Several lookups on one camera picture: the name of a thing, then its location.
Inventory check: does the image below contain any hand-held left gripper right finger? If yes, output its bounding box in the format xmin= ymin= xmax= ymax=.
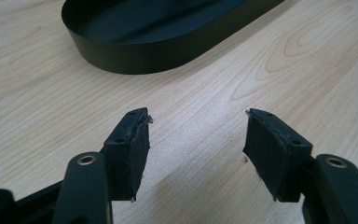
xmin=242 ymin=107 xmax=314 ymax=203

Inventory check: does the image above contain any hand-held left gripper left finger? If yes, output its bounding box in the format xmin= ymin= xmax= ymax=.
xmin=101 ymin=106 xmax=151 ymax=202

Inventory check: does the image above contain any black oval metal tray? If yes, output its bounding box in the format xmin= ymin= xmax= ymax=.
xmin=61 ymin=0 xmax=285 ymax=76

